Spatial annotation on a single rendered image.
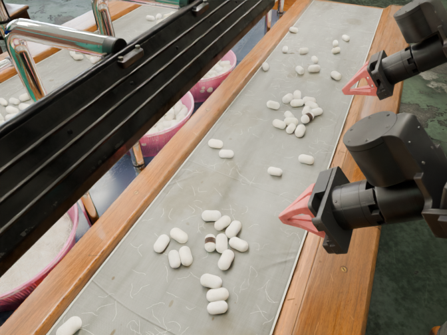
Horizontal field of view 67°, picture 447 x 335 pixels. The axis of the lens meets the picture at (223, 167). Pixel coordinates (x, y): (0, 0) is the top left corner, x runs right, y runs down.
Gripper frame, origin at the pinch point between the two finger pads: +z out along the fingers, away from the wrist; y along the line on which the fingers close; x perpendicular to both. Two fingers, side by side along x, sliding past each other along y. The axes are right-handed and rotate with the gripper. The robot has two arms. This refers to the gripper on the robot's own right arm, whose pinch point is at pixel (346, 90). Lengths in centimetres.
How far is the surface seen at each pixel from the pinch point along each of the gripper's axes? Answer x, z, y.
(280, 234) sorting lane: 7.3, 10.0, 34.7
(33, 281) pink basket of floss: -15, 33, 61
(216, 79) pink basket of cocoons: -16.6, 34.3, -8.7
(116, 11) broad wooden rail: -57, 80, -41
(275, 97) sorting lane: -3.4, 21.7, -9.1
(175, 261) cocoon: -3, 19, 48
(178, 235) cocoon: -4.5, 20.9, 43.8
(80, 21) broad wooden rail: -61, 84, -26
